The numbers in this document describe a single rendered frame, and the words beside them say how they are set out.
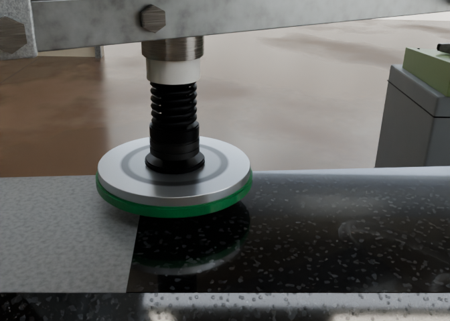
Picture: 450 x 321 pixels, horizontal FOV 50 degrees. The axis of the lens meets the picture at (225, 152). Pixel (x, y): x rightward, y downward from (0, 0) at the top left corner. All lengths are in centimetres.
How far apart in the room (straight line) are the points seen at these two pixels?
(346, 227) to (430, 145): 87
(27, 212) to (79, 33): 28
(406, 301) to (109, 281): 32
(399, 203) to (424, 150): 78
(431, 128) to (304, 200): 82
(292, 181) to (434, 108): 77
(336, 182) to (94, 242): 38
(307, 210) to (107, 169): 28
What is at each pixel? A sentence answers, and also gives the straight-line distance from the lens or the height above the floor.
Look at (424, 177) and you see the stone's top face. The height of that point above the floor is 83.
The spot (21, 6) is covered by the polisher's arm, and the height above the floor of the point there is 111.
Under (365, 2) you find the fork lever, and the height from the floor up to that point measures 110.
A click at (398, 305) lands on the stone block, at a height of 82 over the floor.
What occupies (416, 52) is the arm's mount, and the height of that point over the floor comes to 87.
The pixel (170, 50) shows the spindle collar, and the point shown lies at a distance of 60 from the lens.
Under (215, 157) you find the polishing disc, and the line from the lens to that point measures 70.
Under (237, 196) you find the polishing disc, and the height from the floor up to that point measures 87.
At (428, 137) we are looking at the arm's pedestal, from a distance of 150.
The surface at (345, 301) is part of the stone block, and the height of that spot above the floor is 82.
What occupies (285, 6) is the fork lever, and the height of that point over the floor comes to 110.
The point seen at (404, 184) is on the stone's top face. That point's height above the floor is 83.
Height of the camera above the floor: 117
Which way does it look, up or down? 23 degrees down
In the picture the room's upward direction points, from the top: 1 degrees clockwise
